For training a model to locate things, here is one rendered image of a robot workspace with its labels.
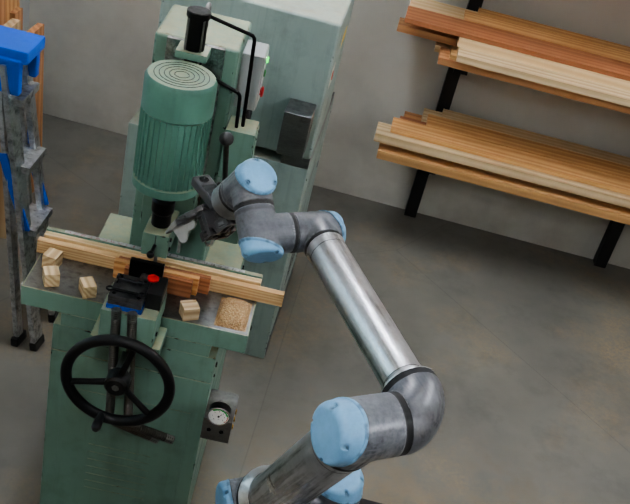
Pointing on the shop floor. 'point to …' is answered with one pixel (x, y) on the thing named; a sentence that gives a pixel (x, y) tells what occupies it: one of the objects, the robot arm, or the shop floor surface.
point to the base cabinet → (122, 440)
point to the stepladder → (19, 159)
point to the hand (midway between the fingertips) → (191, 225)
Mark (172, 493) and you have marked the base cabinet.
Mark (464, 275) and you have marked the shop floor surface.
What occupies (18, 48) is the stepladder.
